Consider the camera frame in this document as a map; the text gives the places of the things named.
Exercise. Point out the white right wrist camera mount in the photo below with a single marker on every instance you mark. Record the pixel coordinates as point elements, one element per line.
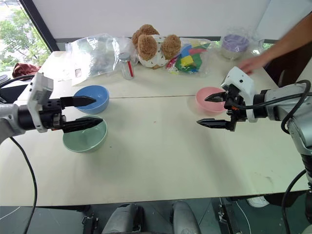
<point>241,80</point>

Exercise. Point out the blue bowl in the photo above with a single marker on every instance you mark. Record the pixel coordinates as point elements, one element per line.
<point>100,102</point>

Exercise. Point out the pink bowl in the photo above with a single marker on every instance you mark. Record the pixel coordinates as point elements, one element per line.
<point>212,107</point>

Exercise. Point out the glass bottle with red straw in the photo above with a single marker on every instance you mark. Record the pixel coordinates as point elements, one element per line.
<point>126,70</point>

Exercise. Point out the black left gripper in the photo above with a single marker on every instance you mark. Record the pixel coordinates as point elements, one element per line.
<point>52,114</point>

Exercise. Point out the bag of colourful blocks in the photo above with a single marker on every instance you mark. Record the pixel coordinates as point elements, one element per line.
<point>187,61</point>

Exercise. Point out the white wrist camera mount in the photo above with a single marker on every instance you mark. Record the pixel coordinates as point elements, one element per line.
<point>39,87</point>
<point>241,80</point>

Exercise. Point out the dark rounded grey shape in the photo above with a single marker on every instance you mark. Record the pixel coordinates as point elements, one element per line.
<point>122,219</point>
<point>185,218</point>

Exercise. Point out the clear plastic bag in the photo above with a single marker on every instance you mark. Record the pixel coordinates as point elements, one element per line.
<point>97,56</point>

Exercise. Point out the black window frame post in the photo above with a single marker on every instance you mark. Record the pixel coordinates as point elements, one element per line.
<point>40,26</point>

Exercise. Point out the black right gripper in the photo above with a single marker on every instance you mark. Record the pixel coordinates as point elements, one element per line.
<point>234,100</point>

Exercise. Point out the person's bare forearm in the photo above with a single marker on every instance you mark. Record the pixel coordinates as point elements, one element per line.
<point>287,41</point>

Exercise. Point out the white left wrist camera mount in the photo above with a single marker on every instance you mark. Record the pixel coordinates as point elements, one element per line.
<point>39,87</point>

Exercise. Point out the white shoe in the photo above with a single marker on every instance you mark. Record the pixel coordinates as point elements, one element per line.
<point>257,201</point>

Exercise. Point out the purple cup in plastic wrap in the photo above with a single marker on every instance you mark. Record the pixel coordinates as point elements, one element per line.
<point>235,44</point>

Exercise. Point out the dark red cloth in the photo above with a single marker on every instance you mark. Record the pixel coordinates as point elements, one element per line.
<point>25,70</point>

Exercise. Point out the person's bare hand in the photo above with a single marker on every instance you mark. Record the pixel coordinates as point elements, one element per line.
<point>251,64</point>

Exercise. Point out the brown teddy bear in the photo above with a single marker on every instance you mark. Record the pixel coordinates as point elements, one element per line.
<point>151,48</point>

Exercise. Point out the green bowl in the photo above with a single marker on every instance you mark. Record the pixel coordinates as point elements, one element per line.
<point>85,143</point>

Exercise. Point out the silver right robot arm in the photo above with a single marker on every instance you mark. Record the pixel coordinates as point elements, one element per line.
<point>275,109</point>

